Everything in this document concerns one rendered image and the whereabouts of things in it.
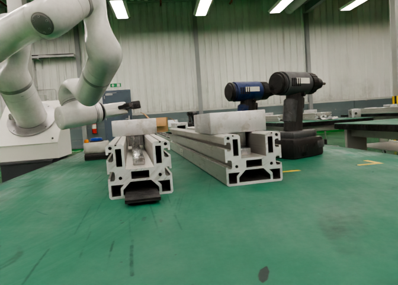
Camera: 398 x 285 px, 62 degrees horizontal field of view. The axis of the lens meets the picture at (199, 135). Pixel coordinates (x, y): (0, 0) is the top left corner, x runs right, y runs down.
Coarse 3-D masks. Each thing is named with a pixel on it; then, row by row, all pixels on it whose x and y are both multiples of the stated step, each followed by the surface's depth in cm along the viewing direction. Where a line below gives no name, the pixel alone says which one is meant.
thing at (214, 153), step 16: (176, 128) 125; (192, 128) 122; (176, 144) 116; (192, 144) 84; (208, 144) 71; (224, 144) 55; (256, 144) 61; (272, 144) 57; (192, 160) 86; (208, 160) 67; (224, 160) 56; (240, 160) 56; (256, 160) 59; (272, 160) 57; (224, 176) 56; (240, 176) 61; (256, 176) 60; (272, 176) 57
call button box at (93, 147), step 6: (84, 144) 112; (90, 144) 112; (96, 144) 113; (102, 144) 113; (84, 150) 112; (90, 150) 112; (96, 150) 113; (102, 150) 113; (84, 156) 112; (90, 156) 112; (96, 156) 113; (102, 156) 113
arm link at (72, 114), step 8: (64, 104) 121; (72, 104) 120; (80, 104) 122; (56, 112) 118; (64, 112) 116; (72, 112) 118; (80, 112) 120; (88, 112) 122; (96, 112) 124; (56, 120) 120; (64, 120) 116; (72, 120) 118; (80, 120) 120; (88, 120) 123; (96, 120) 126; (64, 128) 118
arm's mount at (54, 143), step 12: (0, 120) 136; (0, 132) 132; (48, 132) 133; (60, 132) 134; (0, 144) 128; (12, 144) 128; (24, 144) 128; (36, 144) 129; (48, 144) 129; (60, 144) 133; (0, 156) 128; (12, 156) 128; (24, 156) 129; (36, 156) 129; (48, 156) 129; (60, 156) 132
